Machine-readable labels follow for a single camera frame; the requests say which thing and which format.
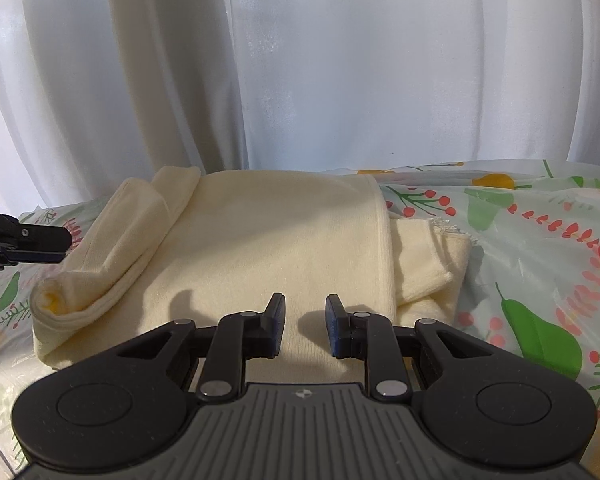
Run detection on cream knit garment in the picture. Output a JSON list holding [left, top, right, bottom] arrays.
[[30, 167, 471, 382]]

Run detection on white sheer curtain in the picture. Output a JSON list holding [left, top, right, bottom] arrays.
[[0, 0, 600, 214]]

